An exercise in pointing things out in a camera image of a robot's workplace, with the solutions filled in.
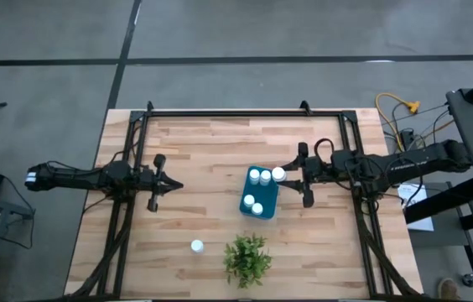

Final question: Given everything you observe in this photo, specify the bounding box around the black power adapter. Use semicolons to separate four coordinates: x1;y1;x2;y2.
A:
399;128;417;151

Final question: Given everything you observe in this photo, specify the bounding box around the green artificial plant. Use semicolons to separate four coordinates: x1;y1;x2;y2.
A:
222;234;273;289

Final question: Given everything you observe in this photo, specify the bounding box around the person's shoe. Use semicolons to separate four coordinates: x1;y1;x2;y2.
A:
437;277;462;301

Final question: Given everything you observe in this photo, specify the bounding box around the blue plastic basket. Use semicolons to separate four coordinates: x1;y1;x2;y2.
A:
238;165;280;221

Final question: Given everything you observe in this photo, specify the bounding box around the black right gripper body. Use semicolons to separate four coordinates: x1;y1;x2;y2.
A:
297;142;335;209

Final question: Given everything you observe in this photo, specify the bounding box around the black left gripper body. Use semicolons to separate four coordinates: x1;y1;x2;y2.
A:
138;154;169;213

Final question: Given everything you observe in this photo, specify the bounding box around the yellow extension cable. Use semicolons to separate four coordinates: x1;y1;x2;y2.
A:
375;91;421;154

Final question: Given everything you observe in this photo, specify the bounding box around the white paper sheet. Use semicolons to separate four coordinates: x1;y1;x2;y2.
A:
398;183;434;232

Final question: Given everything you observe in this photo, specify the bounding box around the black aluminium table frame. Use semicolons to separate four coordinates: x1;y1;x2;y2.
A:
63;100;424;301

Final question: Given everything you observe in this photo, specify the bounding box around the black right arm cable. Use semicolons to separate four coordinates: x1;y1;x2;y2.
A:
313;138;337;169

